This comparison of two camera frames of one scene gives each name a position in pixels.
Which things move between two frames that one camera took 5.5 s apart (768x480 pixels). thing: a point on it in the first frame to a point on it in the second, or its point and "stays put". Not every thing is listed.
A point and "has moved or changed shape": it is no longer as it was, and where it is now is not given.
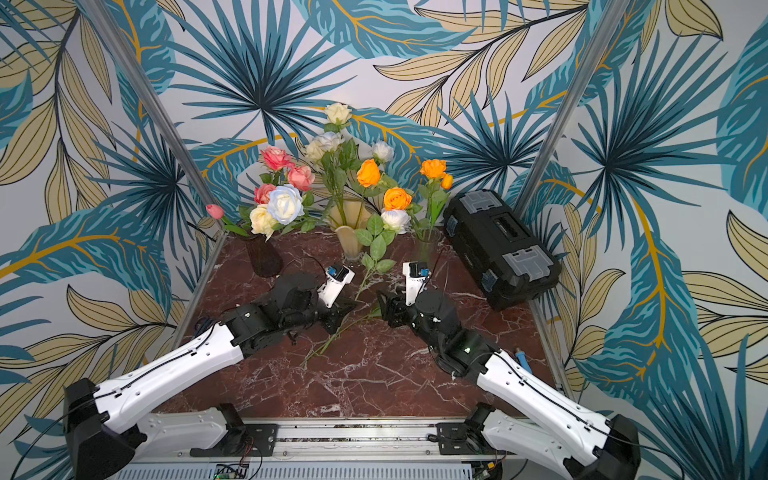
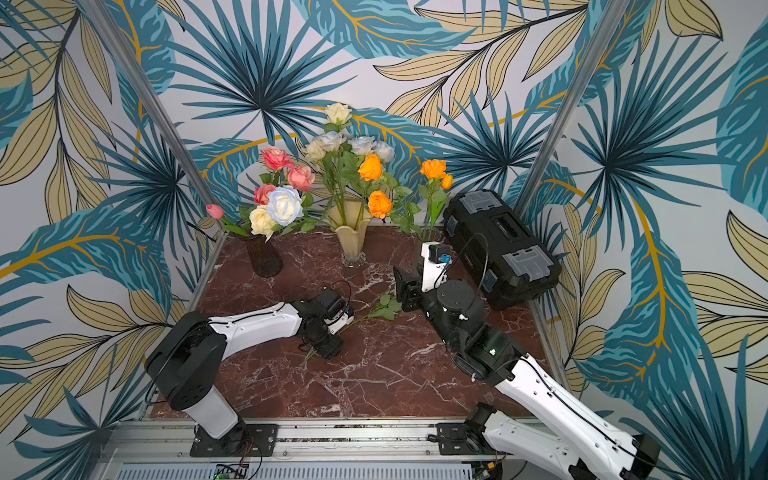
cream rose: x=262 y=221 stays put
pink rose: x=261 y=193 stays put
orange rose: x=368 y=173 has moved or changed shape
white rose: x=381 y=232 to x=363 y=145
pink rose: x=302 y=178 stays put
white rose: x=285 y=205 stays put
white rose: x=382 y=152 stays put
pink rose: x=278 y=162 stays put
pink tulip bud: x=216 y=212 stays put
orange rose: x=433 y=169 stays put
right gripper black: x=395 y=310 to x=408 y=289
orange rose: x=397 y=198 to x=379 y=204
